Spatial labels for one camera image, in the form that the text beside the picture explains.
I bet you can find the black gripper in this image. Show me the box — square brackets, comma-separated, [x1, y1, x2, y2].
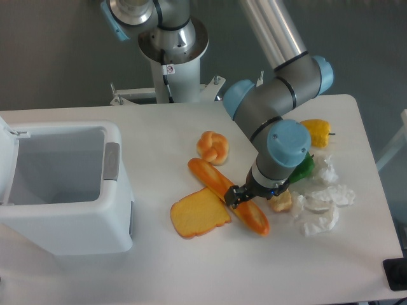
[224, 179, 289, 209]

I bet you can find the long orange baguette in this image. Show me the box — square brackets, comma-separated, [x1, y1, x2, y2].
[188, 158, 270, 236]

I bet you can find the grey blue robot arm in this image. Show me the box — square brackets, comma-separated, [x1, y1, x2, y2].
[100, 1, 334, 208]

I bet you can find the pale rectangular bread piece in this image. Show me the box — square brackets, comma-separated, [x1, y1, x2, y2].
[268, 190, 293, 213]

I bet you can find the knotted bread roll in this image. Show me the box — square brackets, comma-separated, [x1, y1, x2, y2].
[196, 131, 229, 166]

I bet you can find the orange toast slice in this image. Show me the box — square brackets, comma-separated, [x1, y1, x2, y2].
[170, 187, 231, 239]

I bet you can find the green bell pepper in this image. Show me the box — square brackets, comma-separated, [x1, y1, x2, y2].
[289, 152, 315, 183]

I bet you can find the crumpled white tissue paper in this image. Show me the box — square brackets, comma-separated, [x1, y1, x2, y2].
[289, 154, 356, 237]

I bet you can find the yellow bell pepper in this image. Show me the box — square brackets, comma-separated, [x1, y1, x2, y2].
[301, 119, 334, 148]

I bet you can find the black device at edge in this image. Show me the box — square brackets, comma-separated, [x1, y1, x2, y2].
[382, 258, 406, 291]

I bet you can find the white plastic bin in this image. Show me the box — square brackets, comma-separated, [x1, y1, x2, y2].
[1, 120, 134, 255]

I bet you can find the white metal base frame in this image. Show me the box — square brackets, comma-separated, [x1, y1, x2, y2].
[109, 70, 265, 107]

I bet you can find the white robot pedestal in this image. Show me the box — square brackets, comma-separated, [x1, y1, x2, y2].
[138, 17, 209, 104]

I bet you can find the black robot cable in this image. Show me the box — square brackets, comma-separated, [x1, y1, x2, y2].
[160, 49, 175, 103]

